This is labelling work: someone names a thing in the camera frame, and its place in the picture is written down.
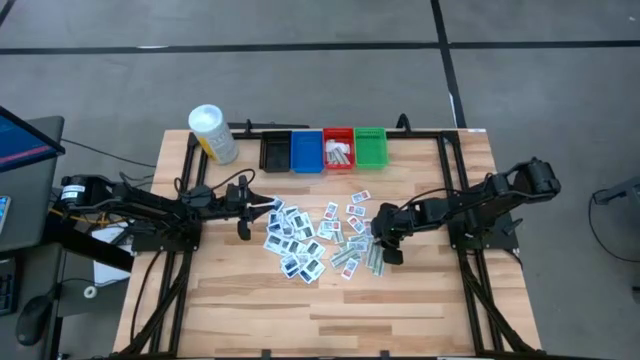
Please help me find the white paper sheet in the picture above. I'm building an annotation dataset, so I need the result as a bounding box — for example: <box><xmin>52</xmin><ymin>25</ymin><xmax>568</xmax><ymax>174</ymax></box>
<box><xmin>92</xmin><ymin>224</ymin><xmax>132</xmax><ymax>286</ymax></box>

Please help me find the black keyboard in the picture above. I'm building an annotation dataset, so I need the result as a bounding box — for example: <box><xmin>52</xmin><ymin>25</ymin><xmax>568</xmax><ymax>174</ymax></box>
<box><xmin>0</xmin><ymin>257</ymin><xmax>20</xmax><ymax>317</ymax></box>

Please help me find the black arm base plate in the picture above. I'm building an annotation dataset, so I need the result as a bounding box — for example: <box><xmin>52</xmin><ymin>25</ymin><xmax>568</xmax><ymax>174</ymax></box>
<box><xmin>446</xmin><ymin>209</ymin><xmax>520</xmax><ymax>251</ymax></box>
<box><xmin>132</xmin><ymin>219</ymin><xmax>204</xmax><ymax>253</ymax></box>

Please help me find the red plastic bin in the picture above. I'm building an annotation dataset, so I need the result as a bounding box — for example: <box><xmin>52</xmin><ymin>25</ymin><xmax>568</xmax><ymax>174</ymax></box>
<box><xmin>322</xmin><ymin>127</ymin><xmax>357</xmax><ymax>171</ymax></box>

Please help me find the blue plastic bin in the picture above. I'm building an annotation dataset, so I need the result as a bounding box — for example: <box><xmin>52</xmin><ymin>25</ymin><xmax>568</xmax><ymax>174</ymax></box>
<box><xmin>290</xmin><ymin>129</ymin><xmax>326</xmax><ymax>175</ymax></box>

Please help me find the black computer mouse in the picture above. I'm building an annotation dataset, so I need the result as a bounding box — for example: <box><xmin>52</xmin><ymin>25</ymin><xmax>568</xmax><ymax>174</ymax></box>
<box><xmin>14</xmin><ymin>294</ymin><xmax>54</xmax><ymax>347</ymax></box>

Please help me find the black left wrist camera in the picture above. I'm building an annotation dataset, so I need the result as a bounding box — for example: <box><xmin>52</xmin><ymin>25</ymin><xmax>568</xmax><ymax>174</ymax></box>
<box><xmin>225</xmin><ymin>182</ymin><xmax>249</xmax><ymax>205</ymax></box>

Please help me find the black right camera cable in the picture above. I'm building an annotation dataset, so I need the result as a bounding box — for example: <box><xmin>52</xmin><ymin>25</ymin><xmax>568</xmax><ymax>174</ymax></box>
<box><xmin>398</xmin><ymin>187</ymin><xmax>456</xmax><ymax>214</ymax></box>

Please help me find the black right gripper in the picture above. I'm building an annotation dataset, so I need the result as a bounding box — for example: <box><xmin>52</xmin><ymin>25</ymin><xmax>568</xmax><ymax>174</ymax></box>
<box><xmin>372</xmin><ymin>203</ymin><xmax>407</xmax><ymax>267</ymax></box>

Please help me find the black camera cable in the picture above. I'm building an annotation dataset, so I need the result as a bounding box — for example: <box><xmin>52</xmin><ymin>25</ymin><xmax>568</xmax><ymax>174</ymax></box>
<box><xmin>398</xmin><ymin>187</ymin><xmax>456</xmax><ymax>214</ymax></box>
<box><xmin>212</xmin><ymin>167</ymin><xmax>257</xmax><ymax>191</ymax></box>

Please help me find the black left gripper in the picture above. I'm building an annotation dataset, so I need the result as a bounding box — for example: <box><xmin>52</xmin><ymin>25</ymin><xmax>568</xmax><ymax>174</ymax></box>
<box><xmin>224</xmin><ymin>173</ymin><xmax>277</xmax><ymax>242</ymax></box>

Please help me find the yellow cable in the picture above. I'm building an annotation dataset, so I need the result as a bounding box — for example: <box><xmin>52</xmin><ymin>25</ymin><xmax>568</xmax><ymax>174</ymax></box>
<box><xmin>49</xmin><ymin>208</ymin><xmax>129</xmax><ymax>227</ymax></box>

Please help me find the thin black floor cable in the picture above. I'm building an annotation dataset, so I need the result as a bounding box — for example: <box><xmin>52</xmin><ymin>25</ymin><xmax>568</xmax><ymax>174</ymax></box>
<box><xmin>62</xmin><ymin>138</ymin><xmax>157</xmax><ymax>169</ymax></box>
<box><xmin>587</xmin><ymin>195</ymin><xmax>640</xmax><ymax>265</ymax></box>

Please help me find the monitor with blue screen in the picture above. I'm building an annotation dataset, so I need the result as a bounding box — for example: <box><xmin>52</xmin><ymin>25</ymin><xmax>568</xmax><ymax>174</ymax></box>
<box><xmin>0</xmin><ymin>104</ymin><xmax>67</xmax><ymax>174</ymax></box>

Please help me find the green plastic bin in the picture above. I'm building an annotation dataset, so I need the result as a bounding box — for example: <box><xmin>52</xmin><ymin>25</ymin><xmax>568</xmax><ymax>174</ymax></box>
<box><xmin>353</xmin><ymin>127</ymin><xmax>390</xmax><ymax>170</ymax></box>

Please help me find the laptop with blue screen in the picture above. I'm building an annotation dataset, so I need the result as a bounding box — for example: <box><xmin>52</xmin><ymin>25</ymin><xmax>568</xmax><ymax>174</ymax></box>
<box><xmin>0</xmin><ymin>115</ymin><xmax>66</xmax><ymax>254</ymax></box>

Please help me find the white wipes canister yellow stripe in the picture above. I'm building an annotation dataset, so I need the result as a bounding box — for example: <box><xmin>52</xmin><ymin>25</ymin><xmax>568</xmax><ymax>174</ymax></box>
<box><xmin>187</xmin><ymin>103</ymin><xmax>240</xmax><ymax>166</ymax></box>

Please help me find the black aluminium table frame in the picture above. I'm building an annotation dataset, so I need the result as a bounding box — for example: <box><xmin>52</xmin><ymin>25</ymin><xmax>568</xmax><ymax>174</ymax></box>
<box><xmin>112</xmin><ymin>119</ymin><xmax>539</xmax><ymax>360</ymax></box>

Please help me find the grey floor stand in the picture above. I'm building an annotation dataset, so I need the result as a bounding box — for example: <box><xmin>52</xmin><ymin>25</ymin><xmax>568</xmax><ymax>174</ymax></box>
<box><xmin>592</xmin><ymin>174</ymin><xmax>640</xmax><ymax>206</ymax></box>

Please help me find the black left camera cable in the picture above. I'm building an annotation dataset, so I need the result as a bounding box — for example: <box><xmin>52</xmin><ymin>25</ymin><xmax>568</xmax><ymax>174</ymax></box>
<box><xmin>212</xmin><ymin>167</ymin><xmax>257</xmax><ymax>191</ymax></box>

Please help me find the black plastic bin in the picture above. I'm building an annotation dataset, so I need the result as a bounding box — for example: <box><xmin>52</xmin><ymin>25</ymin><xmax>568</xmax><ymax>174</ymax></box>
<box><xmin>258</xmin><ymin>130</ymin><xmax>293</xmax><ymax>174</ymax></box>

